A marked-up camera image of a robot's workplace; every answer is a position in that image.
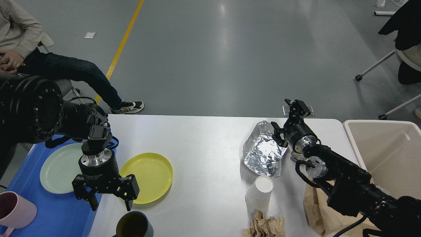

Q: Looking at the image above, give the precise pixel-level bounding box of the brown paper bag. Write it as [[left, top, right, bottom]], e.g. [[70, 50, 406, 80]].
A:
[[303, 184, 362, 237]]

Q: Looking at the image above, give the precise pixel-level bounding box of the crushed red soda can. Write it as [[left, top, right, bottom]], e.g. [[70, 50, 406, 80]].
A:
[[290, 151, 307, 162]]

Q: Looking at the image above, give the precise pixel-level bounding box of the yellow plastic plate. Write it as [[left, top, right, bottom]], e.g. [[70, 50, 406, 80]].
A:
[[120, 152, 173, 204]]

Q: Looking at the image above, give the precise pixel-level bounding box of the aluminium foil sheet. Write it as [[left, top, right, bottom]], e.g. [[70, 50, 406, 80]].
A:
[[242, 120, 287, 178]]

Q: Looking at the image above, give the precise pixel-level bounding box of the pale green plate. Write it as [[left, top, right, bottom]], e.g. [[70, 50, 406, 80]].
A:
[[39, 144, 83, 195]]

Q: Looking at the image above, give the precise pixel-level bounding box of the crumpled brown paper ball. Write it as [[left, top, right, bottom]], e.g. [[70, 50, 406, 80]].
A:
[[241, 210, 286, 237]]

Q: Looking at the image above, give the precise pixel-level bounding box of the white paper cup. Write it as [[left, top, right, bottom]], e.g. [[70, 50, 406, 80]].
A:
[[245, 175, 274, 211]]

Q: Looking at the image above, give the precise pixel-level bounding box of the metal floor socket cover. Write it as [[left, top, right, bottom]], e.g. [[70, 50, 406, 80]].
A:
[[282, 105, 315, 117]]

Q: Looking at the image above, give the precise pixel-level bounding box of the dark teal mug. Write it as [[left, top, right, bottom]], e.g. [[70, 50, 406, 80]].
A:
[[114, 211, 154, 237]]

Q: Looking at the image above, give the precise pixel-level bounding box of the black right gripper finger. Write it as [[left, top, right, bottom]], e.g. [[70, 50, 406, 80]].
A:
[[271, 121, 288, 147], [284, 99, 311, 123]]

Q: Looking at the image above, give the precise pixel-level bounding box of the white chair with black jacket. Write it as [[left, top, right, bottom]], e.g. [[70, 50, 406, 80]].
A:
[[355, 0, 421, 120]]

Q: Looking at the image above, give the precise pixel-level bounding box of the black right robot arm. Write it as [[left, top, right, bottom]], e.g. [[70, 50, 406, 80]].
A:
[[271, 99, 421, 237]]

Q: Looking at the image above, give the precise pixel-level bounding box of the grey office chair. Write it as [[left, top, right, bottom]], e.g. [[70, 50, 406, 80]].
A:
[[38, 33, 83, 103]]

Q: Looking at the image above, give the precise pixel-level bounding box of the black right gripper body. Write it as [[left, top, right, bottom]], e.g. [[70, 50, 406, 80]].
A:
[[283, 119, 318, 154]]

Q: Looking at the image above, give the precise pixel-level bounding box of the beige plastic waste bin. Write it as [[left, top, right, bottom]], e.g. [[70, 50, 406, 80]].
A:
[[343, 120, 421, 199]]

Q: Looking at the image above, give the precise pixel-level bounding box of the white table leg base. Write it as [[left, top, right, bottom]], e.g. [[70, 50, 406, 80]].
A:
[[373, 11, 396, 16]]

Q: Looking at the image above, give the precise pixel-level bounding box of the pink mug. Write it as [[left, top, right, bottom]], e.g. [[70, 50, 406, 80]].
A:
[[0, 192, 37, 237]]

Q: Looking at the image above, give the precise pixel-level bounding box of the seated person beige sweater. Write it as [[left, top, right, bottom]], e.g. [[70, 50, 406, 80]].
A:
[[0, 0, 145, 114]]

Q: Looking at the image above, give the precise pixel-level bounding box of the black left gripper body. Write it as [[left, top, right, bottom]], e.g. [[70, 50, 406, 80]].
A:
[[72, 149, 140, 201]]

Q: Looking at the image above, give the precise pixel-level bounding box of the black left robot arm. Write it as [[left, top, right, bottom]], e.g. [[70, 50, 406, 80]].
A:
[[0, 73, 140, 211]]

